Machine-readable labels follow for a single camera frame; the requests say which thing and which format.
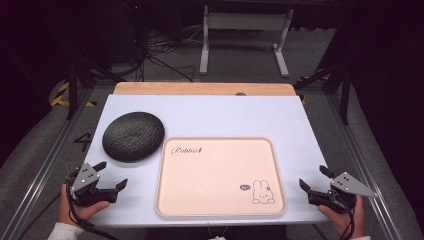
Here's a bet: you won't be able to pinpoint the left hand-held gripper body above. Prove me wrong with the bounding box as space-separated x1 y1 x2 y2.
67 162 120 208

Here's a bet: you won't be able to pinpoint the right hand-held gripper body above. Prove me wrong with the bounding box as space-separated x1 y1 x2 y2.
307 171 379 214

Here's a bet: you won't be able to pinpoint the person's left hand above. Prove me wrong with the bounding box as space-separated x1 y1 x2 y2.
58 183 111 228

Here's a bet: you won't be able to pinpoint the person's right hand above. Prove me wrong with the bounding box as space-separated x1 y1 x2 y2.
316 194 367 240

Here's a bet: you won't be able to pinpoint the round black textured plate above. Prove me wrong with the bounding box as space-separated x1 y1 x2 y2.
101 111 166 164

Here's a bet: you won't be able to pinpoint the black tripod stand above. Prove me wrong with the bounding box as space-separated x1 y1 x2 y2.
65 54 128 122
292 61 354 127

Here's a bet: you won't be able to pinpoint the yellow black floor tape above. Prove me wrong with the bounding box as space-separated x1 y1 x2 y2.
49 81 98 108

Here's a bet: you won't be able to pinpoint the beige tray with rabbit print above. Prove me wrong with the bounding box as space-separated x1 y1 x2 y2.
154 136 288 220

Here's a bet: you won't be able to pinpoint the white board sheet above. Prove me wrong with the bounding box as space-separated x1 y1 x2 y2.
83 94 332 228

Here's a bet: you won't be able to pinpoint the wooden table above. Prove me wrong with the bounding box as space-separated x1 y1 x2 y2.
113 81 298 98

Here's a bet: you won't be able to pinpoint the black equipment rack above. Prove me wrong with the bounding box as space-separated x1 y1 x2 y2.
121 0 151 66

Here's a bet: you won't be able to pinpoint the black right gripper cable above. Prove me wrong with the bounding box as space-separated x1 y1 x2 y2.
327 188 357 240

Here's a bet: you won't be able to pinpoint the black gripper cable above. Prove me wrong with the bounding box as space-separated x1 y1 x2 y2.
65 178 120 240
327 188 357 240

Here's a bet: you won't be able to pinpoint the aluminium frame rail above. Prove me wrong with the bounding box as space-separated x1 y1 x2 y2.
324 94 405 240
0 89 95 240

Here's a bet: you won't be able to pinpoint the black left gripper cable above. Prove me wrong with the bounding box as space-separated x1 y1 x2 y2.
65 178 120 240

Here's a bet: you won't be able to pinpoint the black floor cables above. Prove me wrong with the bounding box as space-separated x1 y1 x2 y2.
141 24 203 83

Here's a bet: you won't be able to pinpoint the white metal stand frame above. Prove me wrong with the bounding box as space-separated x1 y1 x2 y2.
198 4 295 79

